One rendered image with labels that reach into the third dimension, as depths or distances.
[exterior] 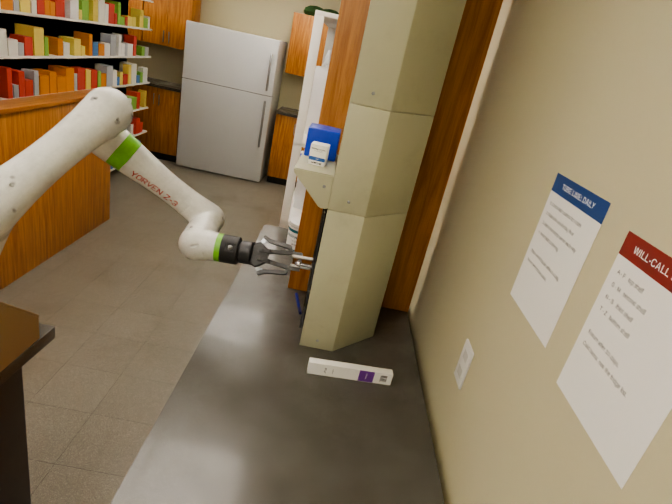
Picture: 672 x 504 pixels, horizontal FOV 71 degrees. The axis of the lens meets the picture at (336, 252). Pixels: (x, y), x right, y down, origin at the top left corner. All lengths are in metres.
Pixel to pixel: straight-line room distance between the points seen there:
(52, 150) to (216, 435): 0.80
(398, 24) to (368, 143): 0.30
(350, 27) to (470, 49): 0.39
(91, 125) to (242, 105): 5.03
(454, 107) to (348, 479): 1.18
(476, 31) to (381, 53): 0.49
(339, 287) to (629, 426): 0.93
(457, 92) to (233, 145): 5.01
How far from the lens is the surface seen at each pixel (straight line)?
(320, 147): 1.40
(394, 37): 1.29
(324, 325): 1.51
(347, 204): 1.35
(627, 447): 0.74
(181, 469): 1.17
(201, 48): 6.46
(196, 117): 6.55
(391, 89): 1.29
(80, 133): 1.39
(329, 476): 1.20
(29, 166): 1.35
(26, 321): 1.48
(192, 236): 1.53
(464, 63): 1.69
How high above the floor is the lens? 1.82
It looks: 23 degrees down
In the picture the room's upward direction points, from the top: 13 degrees clockwise
